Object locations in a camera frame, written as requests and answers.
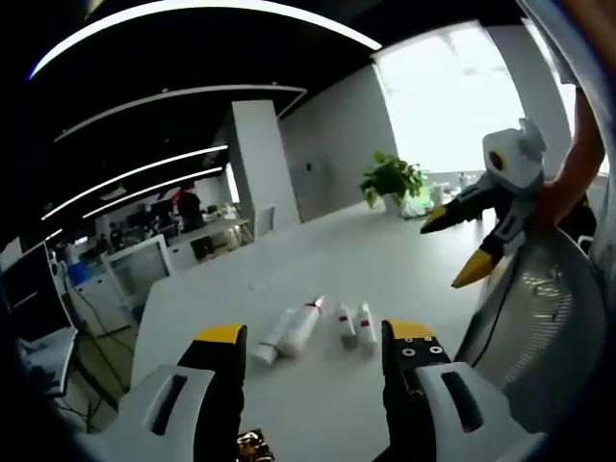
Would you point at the green potted plant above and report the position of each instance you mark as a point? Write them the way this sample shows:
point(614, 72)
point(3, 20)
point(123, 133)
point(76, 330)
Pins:
point(392, 180)

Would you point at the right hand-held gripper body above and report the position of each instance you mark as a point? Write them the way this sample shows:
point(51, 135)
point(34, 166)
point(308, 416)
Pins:
point(514, 156)

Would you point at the grey mesh office chair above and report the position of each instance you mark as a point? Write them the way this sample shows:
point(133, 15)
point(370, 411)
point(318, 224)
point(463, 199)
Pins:
point(539, 332)

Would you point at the white pillar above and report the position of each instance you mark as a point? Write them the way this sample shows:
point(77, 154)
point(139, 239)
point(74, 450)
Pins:
point(262, 161)

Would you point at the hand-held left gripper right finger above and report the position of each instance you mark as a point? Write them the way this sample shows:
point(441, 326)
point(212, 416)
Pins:
point(433, 399)

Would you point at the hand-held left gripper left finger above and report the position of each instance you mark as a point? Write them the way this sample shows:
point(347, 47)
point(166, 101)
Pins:
point(159, 409)

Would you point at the white cabinet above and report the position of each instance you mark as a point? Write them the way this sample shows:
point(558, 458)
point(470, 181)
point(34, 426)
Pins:
point(139, 267)

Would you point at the white skincare tube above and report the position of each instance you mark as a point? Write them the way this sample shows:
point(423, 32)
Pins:
point(279, 334)

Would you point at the dark computer monitor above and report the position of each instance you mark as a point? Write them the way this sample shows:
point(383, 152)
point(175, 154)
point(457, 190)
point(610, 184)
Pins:
point(26, 281)

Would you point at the white office desk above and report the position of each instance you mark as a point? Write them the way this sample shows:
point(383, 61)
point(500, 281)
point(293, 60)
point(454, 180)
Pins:
point(219, 233)

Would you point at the small white skincare bottle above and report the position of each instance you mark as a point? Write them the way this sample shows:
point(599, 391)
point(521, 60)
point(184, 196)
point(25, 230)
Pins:
point(345, 325)
point(364, 325)

